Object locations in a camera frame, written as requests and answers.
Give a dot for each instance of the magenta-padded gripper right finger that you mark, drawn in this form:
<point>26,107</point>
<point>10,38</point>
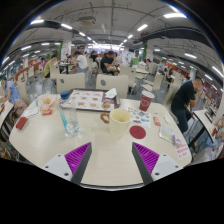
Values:
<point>146,158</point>

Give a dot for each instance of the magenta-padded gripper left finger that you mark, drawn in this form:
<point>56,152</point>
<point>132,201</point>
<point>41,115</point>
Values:
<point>77,158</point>

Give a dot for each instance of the clear blue-capped water bottle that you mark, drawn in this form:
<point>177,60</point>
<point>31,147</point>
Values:
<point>70,116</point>

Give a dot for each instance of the flat round red coaster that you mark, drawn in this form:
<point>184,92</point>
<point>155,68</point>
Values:
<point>137,132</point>

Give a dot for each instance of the clear wrapped packet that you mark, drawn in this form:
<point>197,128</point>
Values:
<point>167,134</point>

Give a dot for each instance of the white sticker with red print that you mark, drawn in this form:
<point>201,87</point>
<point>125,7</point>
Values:
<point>182,150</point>

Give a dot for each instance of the red sauce packet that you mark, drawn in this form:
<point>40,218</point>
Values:
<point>47,112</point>
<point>156,121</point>

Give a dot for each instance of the colourful printed leaflet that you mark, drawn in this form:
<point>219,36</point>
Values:
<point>141,116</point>

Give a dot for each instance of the red paper cup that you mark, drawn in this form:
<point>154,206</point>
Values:
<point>146,101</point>

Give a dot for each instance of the brown food tray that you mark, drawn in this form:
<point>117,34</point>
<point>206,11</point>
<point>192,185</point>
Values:
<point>87,100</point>

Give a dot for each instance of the clear food wrapper bag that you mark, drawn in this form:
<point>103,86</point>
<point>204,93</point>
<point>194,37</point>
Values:
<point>46,101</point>

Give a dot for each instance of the small red case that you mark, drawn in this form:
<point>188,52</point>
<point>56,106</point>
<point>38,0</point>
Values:
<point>21,123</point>

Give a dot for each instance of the dark-edged beige table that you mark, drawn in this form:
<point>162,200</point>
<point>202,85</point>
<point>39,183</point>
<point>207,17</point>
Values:
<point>4,113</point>
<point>204,123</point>

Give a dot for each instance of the beige chair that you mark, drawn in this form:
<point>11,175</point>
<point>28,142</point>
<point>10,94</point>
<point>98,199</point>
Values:
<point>113,83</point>
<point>127,73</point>
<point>156,81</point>
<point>171,95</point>
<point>71,83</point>

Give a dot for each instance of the person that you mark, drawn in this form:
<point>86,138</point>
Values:
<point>107,63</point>
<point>81,62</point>
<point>10,91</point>
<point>48,66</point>
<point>216,133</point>
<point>183,98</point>

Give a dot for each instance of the white paper napkin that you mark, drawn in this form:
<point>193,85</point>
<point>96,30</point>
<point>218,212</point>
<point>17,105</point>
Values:
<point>110,93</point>

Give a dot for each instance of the ceiling air conditioner unit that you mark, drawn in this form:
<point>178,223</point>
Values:
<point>86,20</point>

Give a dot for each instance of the ceiling lights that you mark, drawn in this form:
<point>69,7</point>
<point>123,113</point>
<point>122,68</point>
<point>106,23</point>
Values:
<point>175,15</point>

